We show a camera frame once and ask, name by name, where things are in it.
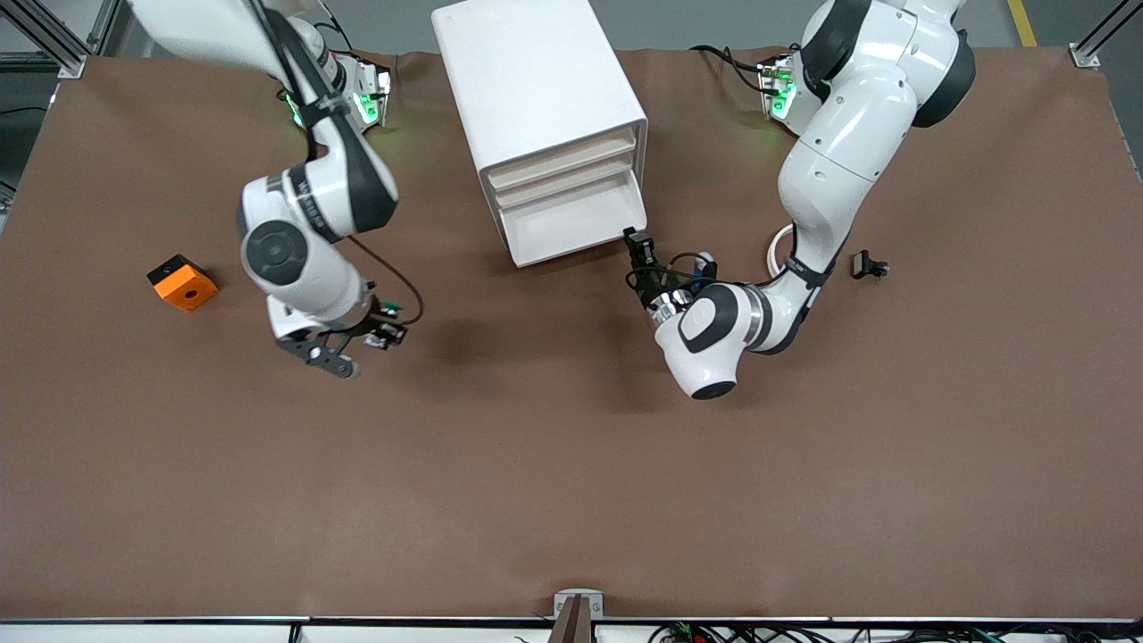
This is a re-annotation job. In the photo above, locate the green push button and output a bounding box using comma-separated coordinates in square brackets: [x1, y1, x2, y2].
[368, 302, 410, 351]

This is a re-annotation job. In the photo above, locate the orange box with black base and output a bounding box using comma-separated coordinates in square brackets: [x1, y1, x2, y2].
[146, 254, 220, 313]

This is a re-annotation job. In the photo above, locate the brown table mat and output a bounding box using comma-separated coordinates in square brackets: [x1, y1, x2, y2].
[0, 46, 1143, 622]

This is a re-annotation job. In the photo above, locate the white curved plastic ring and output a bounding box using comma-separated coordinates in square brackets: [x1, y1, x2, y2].
[766, 223, 796, 280]

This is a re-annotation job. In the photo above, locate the black arm base cable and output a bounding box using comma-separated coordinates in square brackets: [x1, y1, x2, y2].
[689, 43, 771, 96]

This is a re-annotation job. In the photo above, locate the grey metal bracket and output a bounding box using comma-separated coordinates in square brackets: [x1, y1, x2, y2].
[553, 589, 605, 620]

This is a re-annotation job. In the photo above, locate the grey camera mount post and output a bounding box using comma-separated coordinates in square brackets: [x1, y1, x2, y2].
[546, 597, 597, 643]

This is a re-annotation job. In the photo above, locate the aluminium frame post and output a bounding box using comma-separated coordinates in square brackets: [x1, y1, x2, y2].
[1070, 0, 1143, 69]
[0, 0, 135, 81]

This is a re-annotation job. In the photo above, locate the bundle of black cables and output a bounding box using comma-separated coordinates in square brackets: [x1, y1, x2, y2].
[647, 622, 1143, 643]

